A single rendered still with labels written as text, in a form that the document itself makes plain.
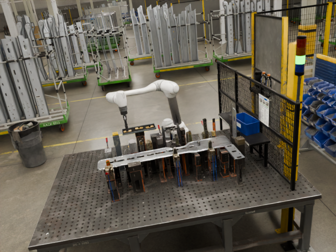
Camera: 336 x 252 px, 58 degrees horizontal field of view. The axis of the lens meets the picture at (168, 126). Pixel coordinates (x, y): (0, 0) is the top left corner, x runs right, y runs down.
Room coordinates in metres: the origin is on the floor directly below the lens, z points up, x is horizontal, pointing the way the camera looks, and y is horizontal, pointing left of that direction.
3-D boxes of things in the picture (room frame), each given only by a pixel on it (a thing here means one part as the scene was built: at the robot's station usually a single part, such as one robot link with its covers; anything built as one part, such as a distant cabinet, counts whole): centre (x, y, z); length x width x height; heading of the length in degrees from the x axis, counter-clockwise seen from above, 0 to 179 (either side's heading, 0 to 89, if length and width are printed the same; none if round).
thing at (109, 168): (2.48, 0.60, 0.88); 0.15 x 0.11 x 0.36; 8
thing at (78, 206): (2.86, 0.06, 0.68); 2.56 x 1.61 x 0.04; 94
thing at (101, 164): (2.74, 0.06, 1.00); 1.38 x 0.22 x 0.02; 98
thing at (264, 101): (2.80, -0.98, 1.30); 0.23 x 0.02 x 0.31; 8
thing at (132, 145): (2.87, 0.39, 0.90); 0.13 x 0.10 x 0.41; 8
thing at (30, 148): (4.80, 2.41, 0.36); 0.54 x 0.50 x 0.73; 4
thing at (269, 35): (4.87, -1.74, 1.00); 1.34 x 0.14 x 2.00; 4
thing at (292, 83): (2.44, -1.11, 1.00); 0.18 x 0.18 x 2.00; 8
